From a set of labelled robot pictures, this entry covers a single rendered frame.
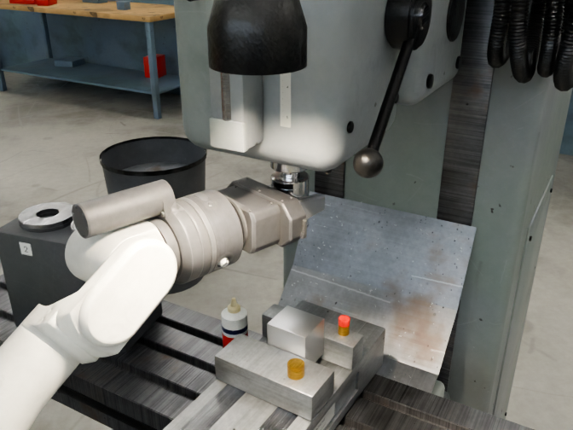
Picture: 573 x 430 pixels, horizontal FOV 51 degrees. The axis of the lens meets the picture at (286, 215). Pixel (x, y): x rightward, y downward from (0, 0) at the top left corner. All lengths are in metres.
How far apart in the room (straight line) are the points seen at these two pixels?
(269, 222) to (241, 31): 0.30
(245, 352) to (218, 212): 0.25
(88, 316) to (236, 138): 0.21
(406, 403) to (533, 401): 1.54
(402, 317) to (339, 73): 0.61
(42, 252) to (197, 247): 0.44
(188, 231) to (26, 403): 0.21
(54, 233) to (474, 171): 0.68
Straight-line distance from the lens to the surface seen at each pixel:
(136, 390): 0.96
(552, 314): 2.95
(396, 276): 1.11
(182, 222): 0.62
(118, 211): 0.60
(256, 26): 0.42
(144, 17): 5.39
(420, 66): 0.75
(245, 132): 0.59
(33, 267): 1.05
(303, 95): 0.59
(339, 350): 0.85
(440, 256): 1.09
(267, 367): 0.80
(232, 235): 0.64
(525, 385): 2.51
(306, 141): 0.60
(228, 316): 0.94
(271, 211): 0.67
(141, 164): 3.03
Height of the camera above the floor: 1.54
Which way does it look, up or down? 25 degrees down
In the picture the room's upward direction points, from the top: straight up
